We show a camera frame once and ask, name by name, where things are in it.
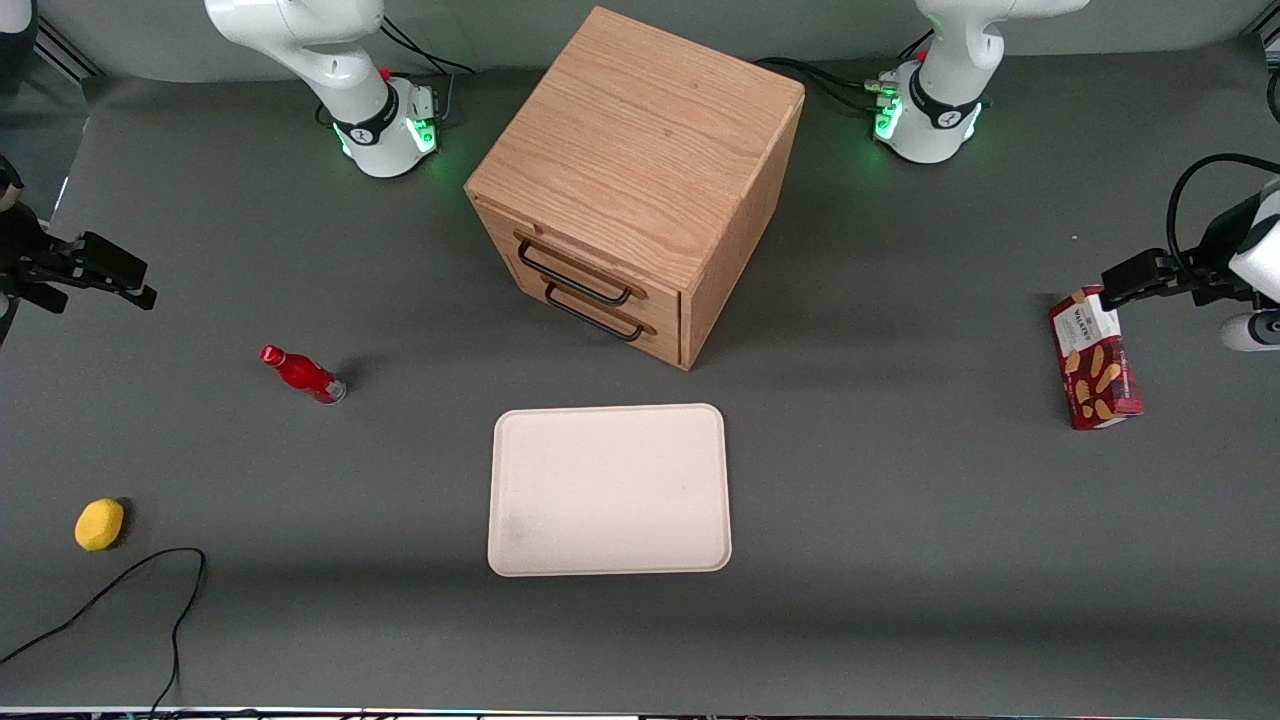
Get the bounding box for dark aluminium frame rail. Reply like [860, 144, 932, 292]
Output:
[35, 20, 106, 81]

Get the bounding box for beige rectangular tray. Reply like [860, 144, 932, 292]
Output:
[487, 403, 733, 578]

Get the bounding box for black right arm base cables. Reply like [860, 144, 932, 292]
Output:
[378, 15, 477, 126]

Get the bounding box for red bottle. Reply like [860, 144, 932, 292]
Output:
[259, 344, 348, 405]

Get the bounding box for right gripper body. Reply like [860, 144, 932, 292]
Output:
[0, 203, 89, 293]

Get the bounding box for black arm base cables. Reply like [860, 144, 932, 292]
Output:
[755, 57, 906, 116]
[378, 15, 477, 126]

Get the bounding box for black metal drawer handle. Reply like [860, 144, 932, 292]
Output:
[516, 236, 635, 308]
[543, 281, 646, 344]

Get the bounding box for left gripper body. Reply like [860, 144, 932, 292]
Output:
[1188, 180, 1280, 305]

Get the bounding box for thin black table cable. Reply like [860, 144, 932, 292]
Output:
[0, 547, 208, 716]

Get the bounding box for oak wooden drawer cabinet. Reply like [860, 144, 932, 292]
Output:
[463, 5, 807, 373]

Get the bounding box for red cookie box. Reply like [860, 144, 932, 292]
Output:
[1048, 285, 1144, 431]

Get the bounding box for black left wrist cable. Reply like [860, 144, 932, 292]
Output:
[1165, 152, 1280, 276]

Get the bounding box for black left arm base cables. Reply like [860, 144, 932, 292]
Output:
[755, 57, 906, 116]

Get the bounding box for yellow lemon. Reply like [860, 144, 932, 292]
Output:
[74, 498, 126, 553]

